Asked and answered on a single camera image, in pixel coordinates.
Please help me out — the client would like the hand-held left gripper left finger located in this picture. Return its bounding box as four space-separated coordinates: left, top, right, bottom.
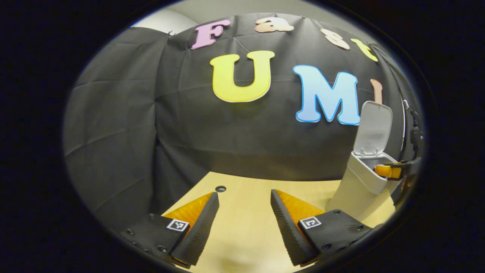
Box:
119 192 220 270

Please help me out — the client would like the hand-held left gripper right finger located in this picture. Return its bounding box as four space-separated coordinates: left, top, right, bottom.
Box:
271 189 374 267

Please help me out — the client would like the white desktop garbage bin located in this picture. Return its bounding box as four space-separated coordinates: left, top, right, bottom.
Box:
326 101 402 222

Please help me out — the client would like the wooden desktop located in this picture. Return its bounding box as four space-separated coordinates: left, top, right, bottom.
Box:
161 171 396 273

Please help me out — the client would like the black backdrop cloth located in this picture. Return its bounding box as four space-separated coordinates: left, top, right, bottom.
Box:
63 13 423 232

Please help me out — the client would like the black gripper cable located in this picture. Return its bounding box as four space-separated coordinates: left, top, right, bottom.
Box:
403 99 422 162

